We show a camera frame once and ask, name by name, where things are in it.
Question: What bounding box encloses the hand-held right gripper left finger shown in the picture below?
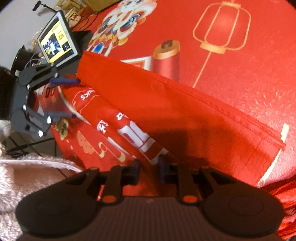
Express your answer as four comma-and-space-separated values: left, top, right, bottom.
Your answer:
67, 159, 141, 207

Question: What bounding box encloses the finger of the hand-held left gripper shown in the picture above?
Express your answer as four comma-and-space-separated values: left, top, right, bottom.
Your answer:
22, 105, 77, 138
20, 62, 81, 91

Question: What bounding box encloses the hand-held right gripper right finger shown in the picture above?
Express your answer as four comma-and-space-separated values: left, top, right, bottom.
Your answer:
157, 154, 233, 205

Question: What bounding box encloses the red shopping bag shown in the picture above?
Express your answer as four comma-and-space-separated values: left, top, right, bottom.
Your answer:
61, 51, 296, 240

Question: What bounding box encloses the black container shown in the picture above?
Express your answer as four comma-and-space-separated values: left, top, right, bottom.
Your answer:
13, 45, 34, 77

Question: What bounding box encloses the tablet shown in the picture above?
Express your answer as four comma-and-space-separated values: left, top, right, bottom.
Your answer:
37, 10, 82, 68

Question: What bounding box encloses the black selfie stick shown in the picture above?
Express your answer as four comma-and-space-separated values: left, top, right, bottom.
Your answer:
32, 0, 59, 14

